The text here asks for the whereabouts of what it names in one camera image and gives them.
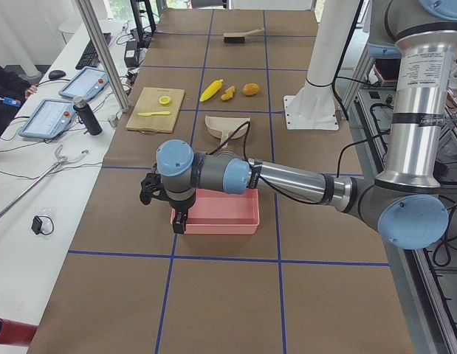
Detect yellow toy knife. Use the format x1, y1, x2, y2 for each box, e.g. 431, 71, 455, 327
137, 111, 171, 117

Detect yellow toy lemon slice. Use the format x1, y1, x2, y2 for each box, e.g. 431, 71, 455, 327
158, 96, 172, 105

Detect black computer mouse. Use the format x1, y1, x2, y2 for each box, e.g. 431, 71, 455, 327
48, 69, 66, 80

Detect black power adapter box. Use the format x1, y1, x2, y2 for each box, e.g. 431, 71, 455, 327
124, 40, 147, 68

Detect near blue teach pendant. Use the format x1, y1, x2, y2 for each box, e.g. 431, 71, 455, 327
18, 99, 75, 139

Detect metal reacher grabber tool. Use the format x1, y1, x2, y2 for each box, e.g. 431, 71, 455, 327
0, 145, 91, 224

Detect person in black clothing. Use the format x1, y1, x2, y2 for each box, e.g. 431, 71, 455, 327
0, 66, 38, 136

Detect yellow toy ginger root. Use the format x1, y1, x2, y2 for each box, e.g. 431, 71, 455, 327
221, 86, 236, 102

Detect wooden cutting board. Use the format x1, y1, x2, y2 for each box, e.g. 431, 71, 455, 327
126, 87, 185, 133

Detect pink plastic bin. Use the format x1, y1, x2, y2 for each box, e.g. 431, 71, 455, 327
184, 189, 260, 235

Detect black water bottle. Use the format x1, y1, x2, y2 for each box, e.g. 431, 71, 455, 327
73, 96, 102, 136

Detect beige hand brush black bristles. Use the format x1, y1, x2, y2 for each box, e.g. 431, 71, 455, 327
224, 27, 264, 44

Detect black keyboard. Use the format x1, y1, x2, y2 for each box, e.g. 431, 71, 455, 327
75, 41, 100, 70

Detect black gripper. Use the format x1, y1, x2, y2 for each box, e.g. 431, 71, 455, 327
140, 164, 196, 234

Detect blue teach pendant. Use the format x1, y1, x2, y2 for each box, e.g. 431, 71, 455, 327
58, 66, 109, 101
18, 99, 75, 139

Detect aluminium frame post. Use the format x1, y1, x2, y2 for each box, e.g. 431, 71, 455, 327
75, 0, 130, 113

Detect red cylinder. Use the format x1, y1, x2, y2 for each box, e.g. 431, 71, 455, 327
0, 318, 38, 347

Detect yellow toy corn cob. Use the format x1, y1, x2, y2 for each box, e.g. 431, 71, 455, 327
199, 79, 224, 103

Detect brown toy potato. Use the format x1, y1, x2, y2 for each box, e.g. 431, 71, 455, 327
242, 83, 261, 97

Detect small metal cup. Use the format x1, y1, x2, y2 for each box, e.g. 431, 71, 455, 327
108, 116, 119, 128

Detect far blue teach pendant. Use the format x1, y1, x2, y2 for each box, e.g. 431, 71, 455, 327
58, 66, 109, 101

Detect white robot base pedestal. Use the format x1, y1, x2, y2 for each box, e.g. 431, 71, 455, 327
284, 0, 362, 131

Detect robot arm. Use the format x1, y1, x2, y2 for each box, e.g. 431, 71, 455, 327
140, 1, 457, 249

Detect beige plastic dustpan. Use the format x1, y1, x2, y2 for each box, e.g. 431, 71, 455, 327
205, 115, 251, 142

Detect small black clip device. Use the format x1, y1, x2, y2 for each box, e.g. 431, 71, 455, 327
31, 215, 43, 235

